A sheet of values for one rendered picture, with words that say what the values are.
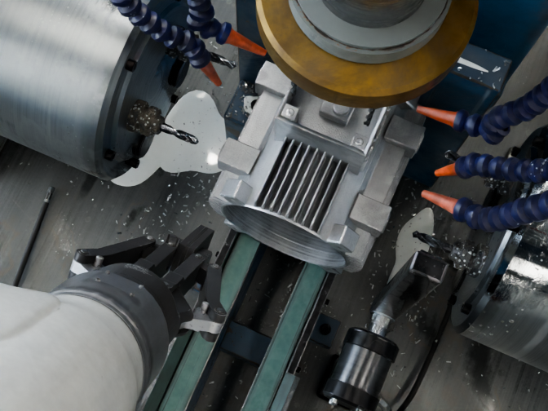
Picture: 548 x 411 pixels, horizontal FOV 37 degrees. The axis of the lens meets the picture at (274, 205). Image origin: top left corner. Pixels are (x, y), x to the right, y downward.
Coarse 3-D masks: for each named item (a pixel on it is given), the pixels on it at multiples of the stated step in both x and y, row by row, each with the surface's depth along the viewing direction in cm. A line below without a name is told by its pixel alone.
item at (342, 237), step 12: (408, 108) 92; (228, 180) 89; (240, 180) 87; (228, 192) 88; (240, 192) 87; (240, 204) 88; (336, 228) 87; (348, 228) 86; (336, 240) 86; (348, 240) 86; (348, 252) 87
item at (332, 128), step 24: (288, 96) 84; (312, 96) 88; (288, 120) 84; (312, 120) 87; (336, 120) 86; (360, 120) 87; (384, 120) 87; (312, 144) 86; (336, 144) 83; (360, 168) 88
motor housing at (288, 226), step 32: (256, 128) 92; (384, 128) 91; (256, 160) 90; (288, 160) 88; (320, 160) 86; (384, 160) 91; (256, 192) 88; (288, 192) 85; (320, 192) 87; (352, 192) 89; (384, 192) 90; (256, 224) 100; (288, 224) 102; (320, 224) 85; (352, 224) 89; (320, 256) 99; (352, 256) 89
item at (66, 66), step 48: (0, 0) 84; (48, 0) 84; (96, 0) 84; (144, 0) 85; (0, 48) 85; (48, 48) 84; (96, 48) 83; (144, 48) 87; (0, 96) 87; (48, 96) 85; (96, 96) 84; (144, 96) 94; (48, 144) 90; (96, 144) 87; (144, 144) 100
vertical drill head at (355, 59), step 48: (288, 0) 66; (336, 0) 61; (384, 0) 59; (432, 0) 64; (288, 48) 65; (336, 48) 63; (384, 48) 63; (432, 48) 65; (336, 96) 65; (384, 96) 65
